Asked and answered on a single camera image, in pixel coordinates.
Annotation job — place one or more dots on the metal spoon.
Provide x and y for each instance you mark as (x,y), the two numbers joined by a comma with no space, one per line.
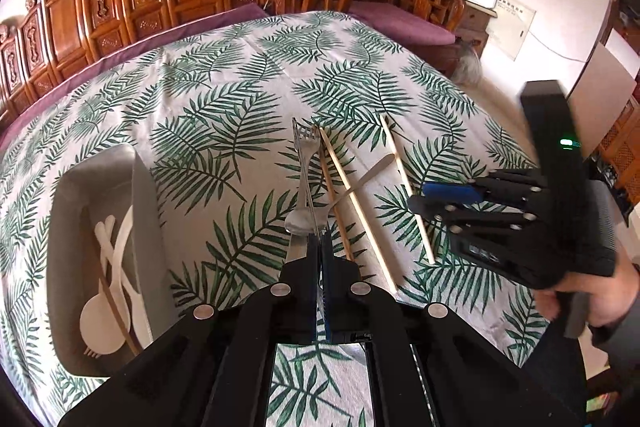
(300,222)

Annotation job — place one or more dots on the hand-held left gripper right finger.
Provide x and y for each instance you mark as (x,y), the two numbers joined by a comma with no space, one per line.
(342,279)

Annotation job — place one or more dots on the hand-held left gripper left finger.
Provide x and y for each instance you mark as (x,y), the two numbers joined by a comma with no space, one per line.
(300,267)

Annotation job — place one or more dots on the clear plastic bag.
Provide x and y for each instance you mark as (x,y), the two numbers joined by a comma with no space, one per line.
(467,62)

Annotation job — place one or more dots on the purple armchair cushion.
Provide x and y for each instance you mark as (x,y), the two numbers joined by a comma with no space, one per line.
(400,24)

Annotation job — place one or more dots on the lattice wooden cabinet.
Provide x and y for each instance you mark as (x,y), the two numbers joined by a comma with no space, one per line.
(622,157)

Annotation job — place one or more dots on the wooden chopstick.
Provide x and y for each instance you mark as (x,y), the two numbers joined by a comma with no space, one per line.
(117,317)
(405,187)
(334,192)
(372,242)

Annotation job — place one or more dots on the grey rectangular container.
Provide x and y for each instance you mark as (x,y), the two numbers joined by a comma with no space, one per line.
(75,217)

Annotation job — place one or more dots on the person's right hand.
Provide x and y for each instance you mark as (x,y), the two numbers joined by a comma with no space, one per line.
(617,297)

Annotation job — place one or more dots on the wooden side table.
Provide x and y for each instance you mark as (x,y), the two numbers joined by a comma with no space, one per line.
(472,22)

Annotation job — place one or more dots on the metal fork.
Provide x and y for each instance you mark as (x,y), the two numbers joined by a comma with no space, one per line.
(302,167)

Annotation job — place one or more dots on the leaf print tablecloth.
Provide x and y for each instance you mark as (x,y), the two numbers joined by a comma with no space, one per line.
(225,97)

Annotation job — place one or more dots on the beige flat board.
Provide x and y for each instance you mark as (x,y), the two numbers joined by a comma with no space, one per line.
(600,97)

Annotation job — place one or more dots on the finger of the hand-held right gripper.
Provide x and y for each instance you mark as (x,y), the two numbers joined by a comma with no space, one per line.
(450,213)
(450,191)

